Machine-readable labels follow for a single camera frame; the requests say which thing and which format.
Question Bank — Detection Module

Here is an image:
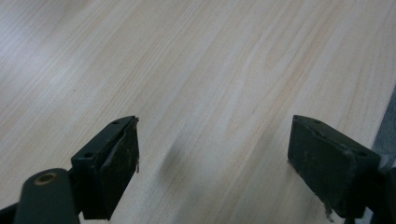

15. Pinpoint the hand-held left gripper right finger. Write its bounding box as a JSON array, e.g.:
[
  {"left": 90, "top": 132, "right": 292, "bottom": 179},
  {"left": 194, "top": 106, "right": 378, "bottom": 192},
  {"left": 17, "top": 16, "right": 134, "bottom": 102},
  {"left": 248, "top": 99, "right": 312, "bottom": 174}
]
[{"left": 287, "top": 114, "right": 382, "bottom": 219}]

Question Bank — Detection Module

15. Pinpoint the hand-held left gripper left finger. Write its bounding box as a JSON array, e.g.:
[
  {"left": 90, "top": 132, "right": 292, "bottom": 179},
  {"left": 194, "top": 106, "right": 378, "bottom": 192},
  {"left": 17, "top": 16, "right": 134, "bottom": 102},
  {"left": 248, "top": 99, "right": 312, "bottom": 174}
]
[{"left": 70, "top": 115, "right": 140, "bottom": 221}]

